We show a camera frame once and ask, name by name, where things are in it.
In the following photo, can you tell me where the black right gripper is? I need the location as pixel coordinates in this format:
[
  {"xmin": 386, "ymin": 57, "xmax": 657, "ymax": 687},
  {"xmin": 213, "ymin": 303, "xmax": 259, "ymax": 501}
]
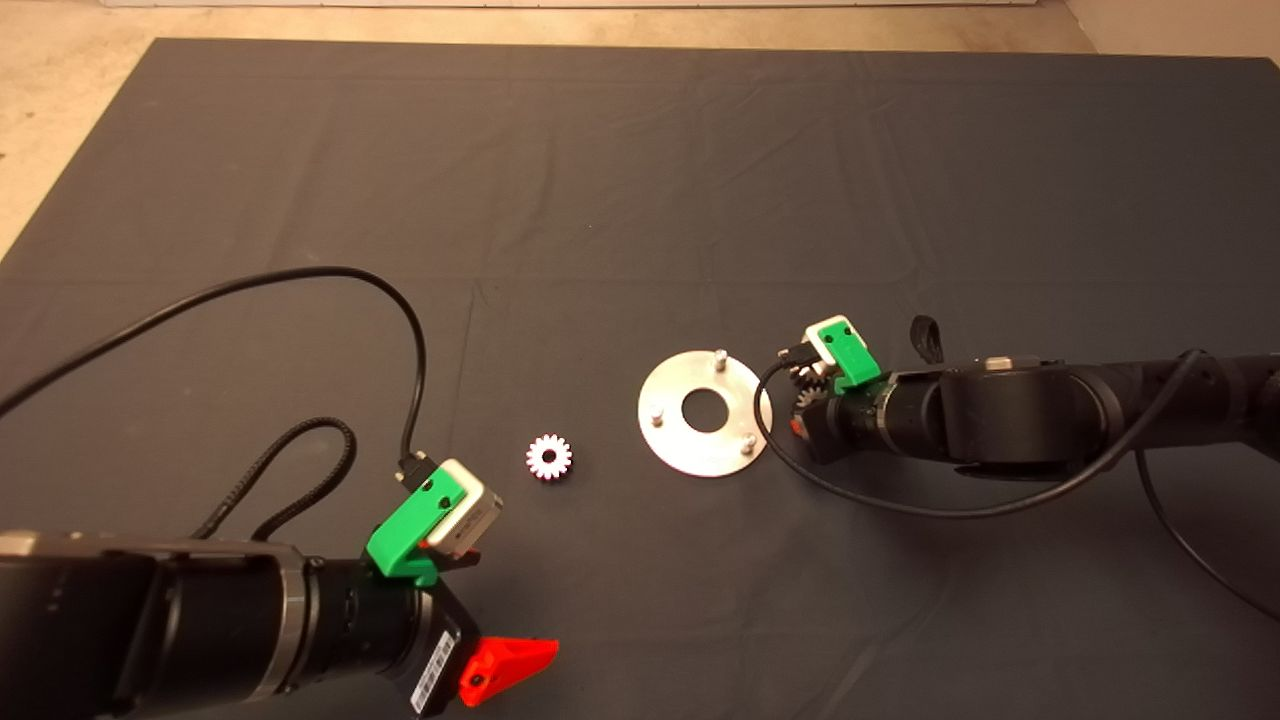
[{"xmin": 790, "ymin": 380, "xmax": 898, "ymax": 466}]

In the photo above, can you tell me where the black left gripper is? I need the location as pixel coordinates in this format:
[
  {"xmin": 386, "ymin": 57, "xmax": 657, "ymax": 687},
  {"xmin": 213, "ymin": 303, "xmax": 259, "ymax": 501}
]
[{"xmin": 305, "ymin": 540, "xmax": 560, "ymax": 718}]

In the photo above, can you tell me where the round metal carrier plate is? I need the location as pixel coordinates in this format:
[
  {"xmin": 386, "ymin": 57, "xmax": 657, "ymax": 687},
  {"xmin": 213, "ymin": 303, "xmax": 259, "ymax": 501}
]
[{"xmin": 637, "ymin": 348, "xmax": 774, "ymax": 478}]

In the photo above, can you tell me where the dark grey table cloth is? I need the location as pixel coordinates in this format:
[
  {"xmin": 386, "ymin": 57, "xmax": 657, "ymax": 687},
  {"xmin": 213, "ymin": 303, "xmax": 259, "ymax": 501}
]
[{"xmin": 0, "ymin": 38, "xmax": 1280, "ymax": 720}]

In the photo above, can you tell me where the smooth black right camera cable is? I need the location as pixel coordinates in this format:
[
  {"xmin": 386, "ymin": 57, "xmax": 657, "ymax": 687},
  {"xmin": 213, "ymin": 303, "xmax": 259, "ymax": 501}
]
[{"xmin": 753, "ymin": 344, "xmax": 1280, "ymax": 623}]

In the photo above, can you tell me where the smooth black camera cable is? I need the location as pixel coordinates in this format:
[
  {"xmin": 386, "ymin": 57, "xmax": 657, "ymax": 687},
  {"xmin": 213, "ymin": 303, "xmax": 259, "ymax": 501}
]
[
  {"xmin": 0, "ymin": 266, "xmax": 437, "ymax": 493},
  {"xmin": 753, "ymin": 344, "xmax": 1280, "ymax": 623}
]

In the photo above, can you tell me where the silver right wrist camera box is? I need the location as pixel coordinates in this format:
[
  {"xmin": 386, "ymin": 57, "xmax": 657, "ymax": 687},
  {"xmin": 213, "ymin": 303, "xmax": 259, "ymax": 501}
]
[{"xmin": 805, "ymin": 316, "xmax": 851, "ymax": 376}]

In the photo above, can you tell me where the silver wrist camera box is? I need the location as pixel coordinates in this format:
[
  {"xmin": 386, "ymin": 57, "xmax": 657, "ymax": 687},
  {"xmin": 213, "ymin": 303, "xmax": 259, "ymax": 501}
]
[
  {"xmin": 805, "ymin": 316, "xmax": 851, "ymax": 376},
  {"xmin": 428, "ymin": 460, "xmax": 504, "ymax": 561}
]

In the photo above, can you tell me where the green right camera mount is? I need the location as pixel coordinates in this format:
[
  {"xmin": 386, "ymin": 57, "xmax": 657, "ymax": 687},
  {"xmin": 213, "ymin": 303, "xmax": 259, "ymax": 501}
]
[{"xmin": 820, "ymin": 318, "xmax": 884, "ymax": 391}]

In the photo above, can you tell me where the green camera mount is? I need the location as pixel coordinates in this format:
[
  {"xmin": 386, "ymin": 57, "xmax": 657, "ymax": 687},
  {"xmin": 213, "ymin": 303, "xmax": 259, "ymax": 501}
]
[
  {"xmin": 820, "ymin": 318, "xmax": 884, "ymax": 391},
  {"xmin": 367, "ymin": 472, "xmax": 471, "ymax": 586}
]

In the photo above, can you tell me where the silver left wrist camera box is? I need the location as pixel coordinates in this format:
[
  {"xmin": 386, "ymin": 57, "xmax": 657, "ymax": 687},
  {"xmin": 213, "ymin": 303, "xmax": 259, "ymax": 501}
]
[{"xmin": 428, "ymin": 460, "xmax": 504, "ymax": 561}]

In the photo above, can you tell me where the green left camera mount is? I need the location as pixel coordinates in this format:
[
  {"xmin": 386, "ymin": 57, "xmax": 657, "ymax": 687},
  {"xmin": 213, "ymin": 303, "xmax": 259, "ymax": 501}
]
[{"xmin": 367, "ymin": 472, "xmax": 471, "ymax": 586}]

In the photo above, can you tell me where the smooth black left camera cable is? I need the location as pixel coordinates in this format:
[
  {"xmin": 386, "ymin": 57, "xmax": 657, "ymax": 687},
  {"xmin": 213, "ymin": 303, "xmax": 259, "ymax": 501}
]
[{"xmin": 0, "ymin": 266, "xmax": 437, "ymax": 493}]

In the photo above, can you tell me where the braided black left arm cable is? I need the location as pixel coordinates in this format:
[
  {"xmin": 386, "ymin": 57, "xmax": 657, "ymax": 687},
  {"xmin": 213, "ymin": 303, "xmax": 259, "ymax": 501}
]
[{"xmin": 190, "ymin": 416, "xmax": 358, "ymax": 541}]

